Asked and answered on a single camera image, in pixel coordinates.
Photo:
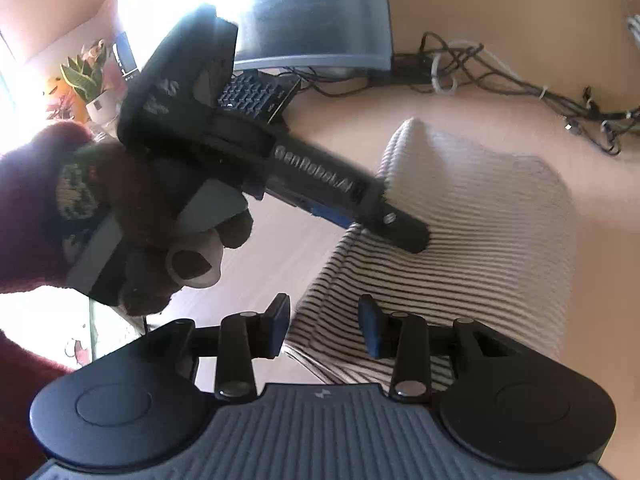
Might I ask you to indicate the small black display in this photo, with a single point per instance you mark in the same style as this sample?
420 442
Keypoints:
125 55

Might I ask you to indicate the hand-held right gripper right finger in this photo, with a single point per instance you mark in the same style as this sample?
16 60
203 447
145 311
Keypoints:
372 327

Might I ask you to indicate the black curved monitor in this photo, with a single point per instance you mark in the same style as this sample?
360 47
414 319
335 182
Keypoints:
310 20

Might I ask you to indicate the black keyboard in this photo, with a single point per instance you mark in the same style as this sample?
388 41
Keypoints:
250 95

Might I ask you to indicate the person's left hand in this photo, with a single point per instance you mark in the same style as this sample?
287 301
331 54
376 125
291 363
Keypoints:
145 200

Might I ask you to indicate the white cartoon print cloth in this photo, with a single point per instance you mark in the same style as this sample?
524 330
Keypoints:
80 350

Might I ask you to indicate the striped white black garment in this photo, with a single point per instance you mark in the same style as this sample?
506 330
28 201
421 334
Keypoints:
475 235

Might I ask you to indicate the black monitor stand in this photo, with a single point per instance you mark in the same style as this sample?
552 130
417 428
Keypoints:
400 72

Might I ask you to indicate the potted green plant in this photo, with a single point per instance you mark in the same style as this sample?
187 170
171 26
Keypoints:
87 77

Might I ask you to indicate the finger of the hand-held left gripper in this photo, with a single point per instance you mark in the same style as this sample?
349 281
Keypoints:
327 214
405 232

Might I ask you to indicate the person's red sweater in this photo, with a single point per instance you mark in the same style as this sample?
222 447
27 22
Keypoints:
25 400

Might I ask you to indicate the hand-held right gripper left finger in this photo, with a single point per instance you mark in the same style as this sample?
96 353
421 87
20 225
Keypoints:
277 325

